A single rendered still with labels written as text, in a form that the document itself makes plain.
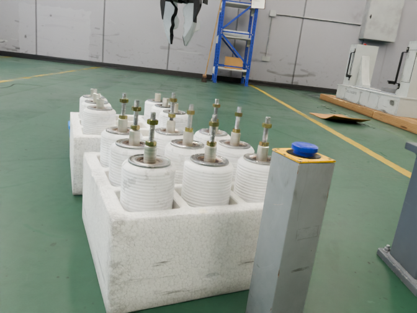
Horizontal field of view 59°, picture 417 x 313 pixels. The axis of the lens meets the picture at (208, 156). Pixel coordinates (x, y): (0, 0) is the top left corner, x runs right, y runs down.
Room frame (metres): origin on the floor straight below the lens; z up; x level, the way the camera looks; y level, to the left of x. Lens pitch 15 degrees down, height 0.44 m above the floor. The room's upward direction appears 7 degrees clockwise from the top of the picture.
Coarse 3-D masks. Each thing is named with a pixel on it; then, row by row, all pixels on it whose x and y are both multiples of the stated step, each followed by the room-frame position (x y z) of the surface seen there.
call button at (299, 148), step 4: (292, 144) 0.55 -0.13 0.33; (296, 144) 0.55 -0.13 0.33; (300, 144) 0.55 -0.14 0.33; (304, 144) 0.55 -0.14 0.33; (308, 144) 0.56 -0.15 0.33; (312, 144) 0.56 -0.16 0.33; (292, 148) 0.55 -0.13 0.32; (296, 148) 0.54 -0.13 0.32; (300, 148) 0.54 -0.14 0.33; (304, 148) 0.53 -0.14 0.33; (308, 148) 0.53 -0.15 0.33; (312, 148) 0.54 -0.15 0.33; (316, 148) 0.54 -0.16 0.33; (296, 152) 0.54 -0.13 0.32; (300, 152) 0.54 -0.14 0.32; (304, 152) 0.53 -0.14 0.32; (308, 152) 0.53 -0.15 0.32; (312, 152) 0.54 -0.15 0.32; (316, 152) 0.54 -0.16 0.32
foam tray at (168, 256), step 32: (96, 160) 0.81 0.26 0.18; (96, 192) 0.66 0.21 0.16; (96, 224) 0.65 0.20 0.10; (128, 224) 0.53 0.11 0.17; (160, 224) 0.56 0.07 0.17; (192, 224) 0.58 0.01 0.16; (224, 224) 0.61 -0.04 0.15; (256, 224) 0.64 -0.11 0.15; (96, 256) 0.64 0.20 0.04; (128, 256) 0.53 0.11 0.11; (160, 256) 0.56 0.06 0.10; (192, 256) 0.58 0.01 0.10; (224, 256) 0.61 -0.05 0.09; (128, 288) 0.53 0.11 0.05; (160, 288) 0.56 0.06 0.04; (192, 288) 0.59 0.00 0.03; (224, 288) 0.62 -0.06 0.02
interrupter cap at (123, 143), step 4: (116, 140) 0.73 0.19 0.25; (120, 140) 0.74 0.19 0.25; (124, 140) 0.74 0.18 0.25; (128, 140) 0.75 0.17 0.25; (140, 140) 0.75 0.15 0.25; (144, 140) 0.76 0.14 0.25; (116, 144) 0.71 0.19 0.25; (120, 144) 0.71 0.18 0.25; (124, 144) 0.71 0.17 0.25; (128, 144) 0.73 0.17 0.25; (140, 144) 0.74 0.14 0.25; (144, 144) 0.73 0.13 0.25; (128, 148) 0.69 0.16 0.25; (132, 148) 0.69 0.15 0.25; (136, 148) 0.69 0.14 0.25; (140, 148) 0.70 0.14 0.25; (144, 148) 0.70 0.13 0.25
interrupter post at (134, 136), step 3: (132, 132) 0.72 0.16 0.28; (135, 132) 0.72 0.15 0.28; (138, 132) 0.72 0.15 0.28; (129, 135) 0.72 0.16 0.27; (132, 135) 0.72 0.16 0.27; (135, 135) 0.72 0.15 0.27; (138, 135) 0.72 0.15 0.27; (129, 138) 0.72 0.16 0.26; (132, 138) 0.72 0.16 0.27; (135, 138) 0.72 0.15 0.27; (138, 138) 0.72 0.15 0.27; (129, 141) 0.72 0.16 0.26; (132, 141) 0.72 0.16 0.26; (135, 141) 0.72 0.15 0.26; (138, 141) 0.72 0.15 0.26; (129, 144) 0.72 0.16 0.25; (132, 144) 0.72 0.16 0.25; (135, 144) 0.72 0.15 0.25; (138, 144) 0.72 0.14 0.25
